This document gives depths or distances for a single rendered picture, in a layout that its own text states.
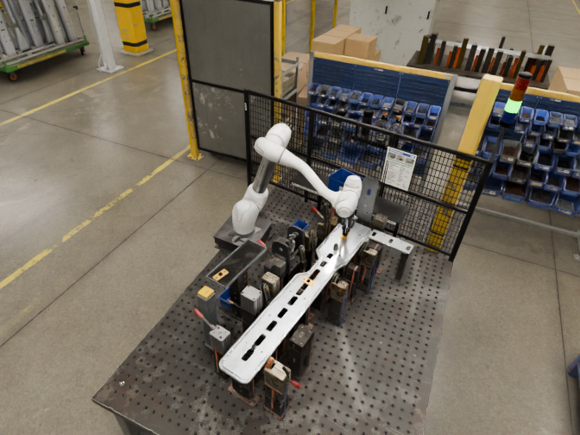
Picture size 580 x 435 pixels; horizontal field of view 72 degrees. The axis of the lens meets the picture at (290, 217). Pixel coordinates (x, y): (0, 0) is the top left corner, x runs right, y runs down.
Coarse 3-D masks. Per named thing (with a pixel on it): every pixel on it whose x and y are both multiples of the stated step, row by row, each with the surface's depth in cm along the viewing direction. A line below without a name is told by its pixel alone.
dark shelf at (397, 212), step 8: (296, 176) 316; (304, 176) 317; (320, 176) 318; (296, 184) 310; (304, 184) 308; (376, 200) 295; (384, 200) 295; (376, 208) 287; (384, 208) 288; (392, 208) 288; (400, 208) 288; (408, 208) 289; (392, 216) 281; (400, 216) 281
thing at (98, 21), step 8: (88, 0) 702; (96, 0) 702; (96, 8) 707; (96, 16) 715; (96, 24) 725; (104, 24) 732; (96, 32) 734; (104, 32) 737; (104, 40) 742; (104, 48) 749; (104, 56) 760; (112, 56) 768; (104, 64) 766; (112, 64) 773
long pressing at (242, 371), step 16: (336, 240) 264; (352, 240) 264; (320, 256) 251; (336, 256) 252; (352, 256) 253; (320, 272) 241; (288, 288) 230; (320, 288) 231; (272, 304) 220; (304, 304) 222; (256, 320) 212; (272, 320) 212; (288, 320) 213; (256, 336) 205; (272, 336) 205; (240, 352) 197; (256, 352) 197; (272, 352) 198; (224, 368) 190; (240, 368) 190; (256, 368) 191
